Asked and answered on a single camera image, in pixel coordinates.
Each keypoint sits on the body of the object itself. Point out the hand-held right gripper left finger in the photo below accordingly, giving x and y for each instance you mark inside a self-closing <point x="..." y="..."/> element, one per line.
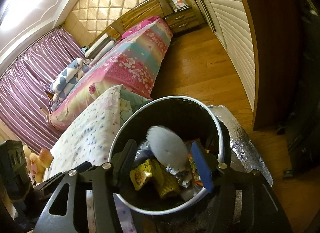
<point x="126" y="165"/>

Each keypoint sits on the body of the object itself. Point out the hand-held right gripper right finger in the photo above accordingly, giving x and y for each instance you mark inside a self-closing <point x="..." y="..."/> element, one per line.
<point x="203" y="168"/>

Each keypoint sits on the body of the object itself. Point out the orange cartoon snack packet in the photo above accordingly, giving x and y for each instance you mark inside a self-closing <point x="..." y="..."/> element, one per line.
<point x="194" y="169"/>

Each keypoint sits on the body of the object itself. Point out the blue and silver packet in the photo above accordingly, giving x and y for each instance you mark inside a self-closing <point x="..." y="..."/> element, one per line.
<point x="143" y="149"/>

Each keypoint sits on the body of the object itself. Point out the bumpy white foam piece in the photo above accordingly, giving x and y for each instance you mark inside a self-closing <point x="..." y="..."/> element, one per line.
<point x="166" y="147"/>

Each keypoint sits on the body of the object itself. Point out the white bin with black liner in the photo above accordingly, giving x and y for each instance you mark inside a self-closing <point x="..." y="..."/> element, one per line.
<point x="175" y="115"/>

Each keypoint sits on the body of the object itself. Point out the cream teddy bear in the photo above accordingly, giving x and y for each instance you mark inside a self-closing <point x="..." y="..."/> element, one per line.
<point x="37" y="162"/>

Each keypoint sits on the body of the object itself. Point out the silver foil mat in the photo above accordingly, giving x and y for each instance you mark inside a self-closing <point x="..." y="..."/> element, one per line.
<point x="245" y="142"/>

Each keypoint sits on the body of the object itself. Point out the pale floral quilt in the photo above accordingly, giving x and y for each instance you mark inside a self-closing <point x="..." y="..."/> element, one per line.
<point x="130" y="107"/>

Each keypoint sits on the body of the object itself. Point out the small purple plush toy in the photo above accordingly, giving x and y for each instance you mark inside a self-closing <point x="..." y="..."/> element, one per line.
<point x="56" y="99"/>

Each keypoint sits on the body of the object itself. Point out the blue heart print pillow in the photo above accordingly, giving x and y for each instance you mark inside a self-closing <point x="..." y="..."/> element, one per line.
<point x="73" y="86"/>
<point x="66" y="75"/>

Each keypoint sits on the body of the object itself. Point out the purple satin curtain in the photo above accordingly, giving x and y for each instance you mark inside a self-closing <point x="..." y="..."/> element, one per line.
<point x="30" y="72"/>

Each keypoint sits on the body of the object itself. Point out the bed with pink floral sheet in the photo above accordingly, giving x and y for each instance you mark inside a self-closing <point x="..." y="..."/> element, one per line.
<point x="130" y="55"/>

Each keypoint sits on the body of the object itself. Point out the grey and white pillow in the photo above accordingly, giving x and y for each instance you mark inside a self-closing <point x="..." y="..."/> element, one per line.
<point x="102" y="49"/>
<point x="98" y="42"/>

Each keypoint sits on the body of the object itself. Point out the brown wooden door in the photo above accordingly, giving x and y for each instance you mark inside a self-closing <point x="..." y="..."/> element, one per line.
<point x="270" y="47"/>

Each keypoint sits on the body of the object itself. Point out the pink pillow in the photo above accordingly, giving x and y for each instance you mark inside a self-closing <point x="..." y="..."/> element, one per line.
<point x="140" y="26"/>

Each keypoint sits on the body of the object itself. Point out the louvered sliding wardrobe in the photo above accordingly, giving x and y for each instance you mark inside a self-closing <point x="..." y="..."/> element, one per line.
<point x="225" y="22"/>

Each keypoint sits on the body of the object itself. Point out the wooden nightstand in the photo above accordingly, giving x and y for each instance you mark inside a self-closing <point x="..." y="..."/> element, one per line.
<point x="185" y="21"/>

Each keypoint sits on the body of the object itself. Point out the wooden headboard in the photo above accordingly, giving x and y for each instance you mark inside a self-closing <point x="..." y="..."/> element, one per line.
<point x="140" y="12"/>

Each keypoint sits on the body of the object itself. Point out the white and orange box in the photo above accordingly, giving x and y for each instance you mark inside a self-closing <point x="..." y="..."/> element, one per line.
<point x="180" y="1"/>

